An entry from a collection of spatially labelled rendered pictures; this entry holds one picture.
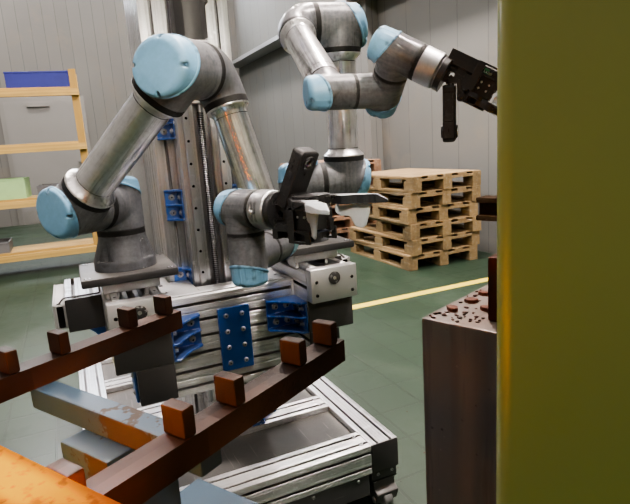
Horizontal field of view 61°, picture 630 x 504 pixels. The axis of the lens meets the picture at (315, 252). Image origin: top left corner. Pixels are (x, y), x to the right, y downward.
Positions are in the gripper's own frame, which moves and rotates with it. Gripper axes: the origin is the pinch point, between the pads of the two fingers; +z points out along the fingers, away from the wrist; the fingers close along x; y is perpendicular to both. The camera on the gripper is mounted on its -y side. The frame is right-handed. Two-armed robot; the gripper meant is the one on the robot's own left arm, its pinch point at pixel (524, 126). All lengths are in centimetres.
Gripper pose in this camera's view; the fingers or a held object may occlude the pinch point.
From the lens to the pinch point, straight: 117.1
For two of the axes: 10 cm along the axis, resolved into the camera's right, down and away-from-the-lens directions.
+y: 4.2, -8.4, -3.3
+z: 8.5, 4.9, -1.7
